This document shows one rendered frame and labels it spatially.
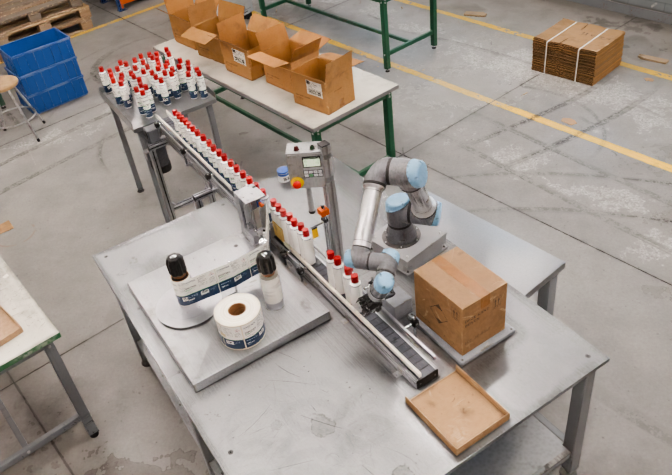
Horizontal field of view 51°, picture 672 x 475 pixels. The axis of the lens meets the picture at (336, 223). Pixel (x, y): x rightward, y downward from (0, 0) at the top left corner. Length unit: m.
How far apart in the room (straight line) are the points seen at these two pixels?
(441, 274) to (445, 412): 0.55
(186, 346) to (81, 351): 1.59
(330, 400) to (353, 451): 0.26
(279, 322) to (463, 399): 0.87
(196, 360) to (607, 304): 2.51
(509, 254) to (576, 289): 1.15
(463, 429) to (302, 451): 0.61
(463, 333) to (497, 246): 0.76
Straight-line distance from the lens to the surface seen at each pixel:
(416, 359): 2.91
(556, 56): 6.85
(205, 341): 3.14
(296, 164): 3.11
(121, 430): 4.14
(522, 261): 3.43
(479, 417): 2.80
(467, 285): 2.86
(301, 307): 3.18
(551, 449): 3.49
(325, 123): 4.71
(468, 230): 3.60
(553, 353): 3.04
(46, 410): 4.43
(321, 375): 2.96
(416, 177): 2.86
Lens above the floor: 3.08
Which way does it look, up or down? 37 degrees down
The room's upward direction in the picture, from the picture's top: 8 degrees counter-clockwise
